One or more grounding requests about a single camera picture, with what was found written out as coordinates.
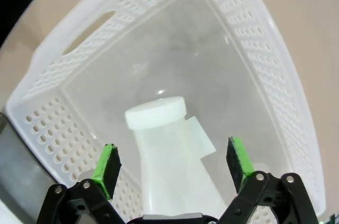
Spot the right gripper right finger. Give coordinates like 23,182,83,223
218,136,318,224

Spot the white basket with label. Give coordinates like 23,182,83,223
5,0,327,218

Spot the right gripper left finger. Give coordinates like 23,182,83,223
37,143,125,224

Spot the translucent plastic Erlenmeyer flask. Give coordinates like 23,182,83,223
124,96,228,216

